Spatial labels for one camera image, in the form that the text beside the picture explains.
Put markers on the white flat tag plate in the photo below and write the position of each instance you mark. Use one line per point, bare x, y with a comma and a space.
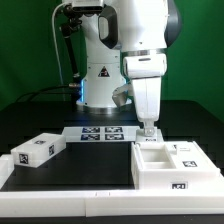
100, 133

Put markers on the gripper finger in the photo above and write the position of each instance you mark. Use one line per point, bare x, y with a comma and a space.
149, 128

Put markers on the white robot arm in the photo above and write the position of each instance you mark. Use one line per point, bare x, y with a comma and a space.
125, 47

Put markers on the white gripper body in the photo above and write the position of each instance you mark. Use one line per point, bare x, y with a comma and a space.
145, 74

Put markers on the white U-shaped frame fence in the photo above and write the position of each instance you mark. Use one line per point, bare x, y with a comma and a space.
107, 203

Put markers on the white cabinet body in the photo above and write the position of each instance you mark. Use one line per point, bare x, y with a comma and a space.
152, 170

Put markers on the white closed box part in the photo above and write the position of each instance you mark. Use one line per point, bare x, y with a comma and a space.
38, 150

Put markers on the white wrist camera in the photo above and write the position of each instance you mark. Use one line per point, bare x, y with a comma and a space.
120, 95

